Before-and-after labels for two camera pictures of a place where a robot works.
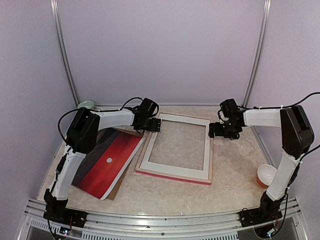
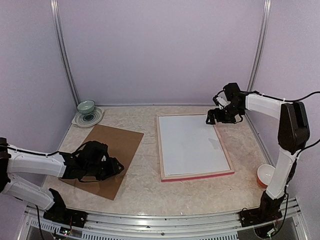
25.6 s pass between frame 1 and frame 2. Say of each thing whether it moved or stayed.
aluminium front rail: stayed
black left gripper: moved
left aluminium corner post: stayed
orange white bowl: stayed
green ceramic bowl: stayed
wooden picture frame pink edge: moved
